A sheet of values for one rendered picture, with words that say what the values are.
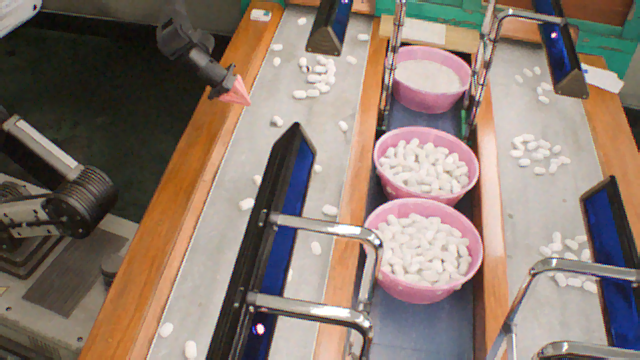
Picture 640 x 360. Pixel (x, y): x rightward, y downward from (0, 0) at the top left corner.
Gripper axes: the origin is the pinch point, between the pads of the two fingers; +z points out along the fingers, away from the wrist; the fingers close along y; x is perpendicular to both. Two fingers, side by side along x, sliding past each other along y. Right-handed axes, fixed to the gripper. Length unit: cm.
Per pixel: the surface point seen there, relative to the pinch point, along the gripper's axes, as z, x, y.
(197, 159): -2.4, 10.2, -16.5
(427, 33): 39, -24, 61
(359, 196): 27.8, -14.6, -20.3
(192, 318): 7, 5, -60
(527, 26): 60, -50, 66
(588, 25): 75, -65, 71
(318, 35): -3.5, -30.6, -6.9
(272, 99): 8.6, 4.8, 15.8
